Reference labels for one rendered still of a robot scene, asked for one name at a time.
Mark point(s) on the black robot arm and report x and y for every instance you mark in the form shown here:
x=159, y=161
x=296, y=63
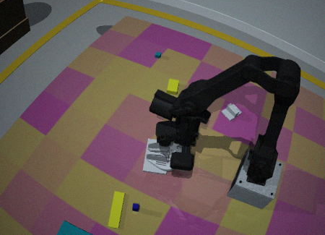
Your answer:
x=192, y=104

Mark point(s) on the yellow rectangular block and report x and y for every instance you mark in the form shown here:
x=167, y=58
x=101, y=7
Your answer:
x=172, y=86

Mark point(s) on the yellow flat bar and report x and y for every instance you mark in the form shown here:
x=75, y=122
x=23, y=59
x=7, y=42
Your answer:
x=115, y=214

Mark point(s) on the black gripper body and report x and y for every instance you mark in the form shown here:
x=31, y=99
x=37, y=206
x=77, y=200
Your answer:
x=185, y=159

